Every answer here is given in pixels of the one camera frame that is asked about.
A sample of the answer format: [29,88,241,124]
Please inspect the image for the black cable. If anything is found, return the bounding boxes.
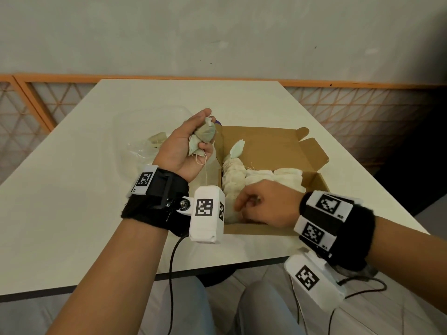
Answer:
[328,275,388,335]
[167,235,189,335]

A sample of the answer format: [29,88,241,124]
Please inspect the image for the rows of packed tea bags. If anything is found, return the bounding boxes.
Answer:
[222,158,307,224]

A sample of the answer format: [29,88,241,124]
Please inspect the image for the black marker wristband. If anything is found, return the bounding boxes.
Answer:
[121,165,191,238]
[294,190,376,273]

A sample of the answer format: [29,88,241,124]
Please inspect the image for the thin white cable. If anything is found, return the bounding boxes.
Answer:
[290,275,308,335]

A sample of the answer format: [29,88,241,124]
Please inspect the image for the clear plastic container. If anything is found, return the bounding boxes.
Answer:
[111,106,196,192]

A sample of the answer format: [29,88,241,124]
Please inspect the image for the person's left forearm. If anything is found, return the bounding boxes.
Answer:
[47,218,168,335]

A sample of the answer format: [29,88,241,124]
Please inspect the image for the brown paper box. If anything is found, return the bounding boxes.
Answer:
[213,125,331,237]

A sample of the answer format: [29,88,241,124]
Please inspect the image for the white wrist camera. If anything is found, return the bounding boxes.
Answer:
[176,185,227,245]
[283,253,347,311]

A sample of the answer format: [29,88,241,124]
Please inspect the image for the person's right forearm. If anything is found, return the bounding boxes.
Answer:
[366,216,447,315]

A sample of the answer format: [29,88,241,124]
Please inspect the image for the bunch of tea bags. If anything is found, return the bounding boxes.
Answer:
[188,116,217,187]

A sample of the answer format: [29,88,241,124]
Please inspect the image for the grey trousers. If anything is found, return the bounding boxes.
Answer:
[139,275,308,335]

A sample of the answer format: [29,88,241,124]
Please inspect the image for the dark grey floor object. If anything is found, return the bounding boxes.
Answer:
[335,261,379,280]

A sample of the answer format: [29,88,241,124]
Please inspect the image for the person's left hand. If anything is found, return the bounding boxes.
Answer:
[152,107,216,184]

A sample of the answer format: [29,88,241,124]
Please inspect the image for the orange lattice fence panel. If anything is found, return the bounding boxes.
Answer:
[14,74,447,171]
[0,74,56,182]

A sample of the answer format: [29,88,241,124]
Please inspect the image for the person's right hand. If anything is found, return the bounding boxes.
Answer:
[233,179,305,229]

